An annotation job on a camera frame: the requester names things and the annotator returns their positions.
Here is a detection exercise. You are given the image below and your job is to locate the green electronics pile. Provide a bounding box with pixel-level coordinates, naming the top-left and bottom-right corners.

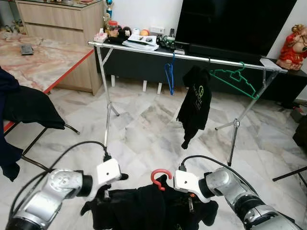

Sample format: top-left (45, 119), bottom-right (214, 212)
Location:
top-left (158, 34), bottom-right (177, 48)

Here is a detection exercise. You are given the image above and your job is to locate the silver metal clothes rack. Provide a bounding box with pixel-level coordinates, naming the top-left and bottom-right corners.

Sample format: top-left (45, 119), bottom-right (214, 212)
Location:
top-left (88, 41), bottom-right (289, 167)

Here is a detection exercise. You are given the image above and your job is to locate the small black phone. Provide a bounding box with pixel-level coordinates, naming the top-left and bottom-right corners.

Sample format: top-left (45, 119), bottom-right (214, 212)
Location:
top-left (20, 44), bottom-right (34, 56)

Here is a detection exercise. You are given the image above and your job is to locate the black shirt with green logo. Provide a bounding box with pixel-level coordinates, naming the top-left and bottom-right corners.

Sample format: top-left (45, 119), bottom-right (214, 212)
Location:
top-left (177, 65), bottom-right (213, 150)

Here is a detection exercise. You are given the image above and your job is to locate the light wooden cabinet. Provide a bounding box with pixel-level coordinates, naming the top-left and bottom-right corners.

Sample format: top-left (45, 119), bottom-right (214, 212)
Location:
top-left (15, 0), bottom-right (106, 95)

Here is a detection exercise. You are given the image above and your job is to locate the white paper sheet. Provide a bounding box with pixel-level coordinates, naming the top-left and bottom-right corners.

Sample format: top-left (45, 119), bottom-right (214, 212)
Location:
top-left (260, 57), bottom-right (288, 71)

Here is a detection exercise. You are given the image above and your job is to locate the pink tissue box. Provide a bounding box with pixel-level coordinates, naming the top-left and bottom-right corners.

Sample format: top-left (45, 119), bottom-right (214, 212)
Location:
top-left (94, 30), bottom-right (108, 44)

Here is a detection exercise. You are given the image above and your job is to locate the black TV console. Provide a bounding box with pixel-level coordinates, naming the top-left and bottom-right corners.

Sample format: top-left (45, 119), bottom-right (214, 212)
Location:
top-left (98, 37), bottom-right (307, 104)

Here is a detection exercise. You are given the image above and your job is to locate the red-lidded jar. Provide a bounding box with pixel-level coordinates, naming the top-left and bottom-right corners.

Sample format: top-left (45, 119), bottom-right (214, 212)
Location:
top-left (106, 20), bottom-right (119, 38)

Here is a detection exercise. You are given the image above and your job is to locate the black round ornament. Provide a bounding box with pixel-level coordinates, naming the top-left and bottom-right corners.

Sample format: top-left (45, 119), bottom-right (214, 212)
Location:
top-left (118, 27), bottom-right (132, 39)

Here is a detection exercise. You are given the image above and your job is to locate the marble-top folding table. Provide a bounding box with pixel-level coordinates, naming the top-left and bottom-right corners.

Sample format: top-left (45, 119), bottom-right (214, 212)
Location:
top-left (0, 31), bottom-right (95, 172)

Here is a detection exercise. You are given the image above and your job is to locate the black television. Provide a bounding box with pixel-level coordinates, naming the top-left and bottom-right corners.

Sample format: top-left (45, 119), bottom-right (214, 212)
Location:
top-left (175, 0), bottom-right (298, 57)

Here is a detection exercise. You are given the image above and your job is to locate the white rectangular box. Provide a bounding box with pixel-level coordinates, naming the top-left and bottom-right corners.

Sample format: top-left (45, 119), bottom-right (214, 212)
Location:
top-left (150, 25), bottom-right (166, 34)

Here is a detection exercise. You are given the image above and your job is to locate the blue trophy ornament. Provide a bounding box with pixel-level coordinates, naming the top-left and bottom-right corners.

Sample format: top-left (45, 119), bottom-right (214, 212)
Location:
top-left (106, 0), bottom-right (114, 19)

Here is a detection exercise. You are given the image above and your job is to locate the red and gold figurine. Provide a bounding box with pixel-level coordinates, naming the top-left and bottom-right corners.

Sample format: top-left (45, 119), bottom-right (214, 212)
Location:
top-left (277, 24), bottom-right (307, 71)

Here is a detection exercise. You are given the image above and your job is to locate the green plastic hanger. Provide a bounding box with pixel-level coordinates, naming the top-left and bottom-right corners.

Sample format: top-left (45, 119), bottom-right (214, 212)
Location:
top-left (210, 62), bottom-right (258, 100)

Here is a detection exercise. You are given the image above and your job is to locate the blue plastic hanger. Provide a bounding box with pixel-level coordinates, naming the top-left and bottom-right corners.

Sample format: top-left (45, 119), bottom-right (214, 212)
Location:
top-left (164, 52), bottom-right (176, 96)

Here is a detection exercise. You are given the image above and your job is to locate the red plastic hanger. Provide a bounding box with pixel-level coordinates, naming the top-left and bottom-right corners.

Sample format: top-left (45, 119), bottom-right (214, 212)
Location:
top-left (150, 169), bottom-right (173, 191)

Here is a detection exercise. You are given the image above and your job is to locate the plain black shirt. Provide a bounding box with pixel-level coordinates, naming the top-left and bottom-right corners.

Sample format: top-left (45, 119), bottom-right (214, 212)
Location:
top-left (81, 184), bottom-right (219, 230)

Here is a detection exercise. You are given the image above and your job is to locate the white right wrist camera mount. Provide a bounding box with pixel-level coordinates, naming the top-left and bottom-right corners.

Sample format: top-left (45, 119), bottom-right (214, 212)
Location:
top-left (174, 169), bottom-right (208, 196)

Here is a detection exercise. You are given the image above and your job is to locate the black garment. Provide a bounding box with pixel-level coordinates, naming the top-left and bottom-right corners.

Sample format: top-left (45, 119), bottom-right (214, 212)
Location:
top-left (0, 85), bottom-right (66, 130)

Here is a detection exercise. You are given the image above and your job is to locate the grey power strip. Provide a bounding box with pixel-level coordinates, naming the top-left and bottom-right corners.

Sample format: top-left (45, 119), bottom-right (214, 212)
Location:
top-left (290, 106), bottom-right (305, 120)

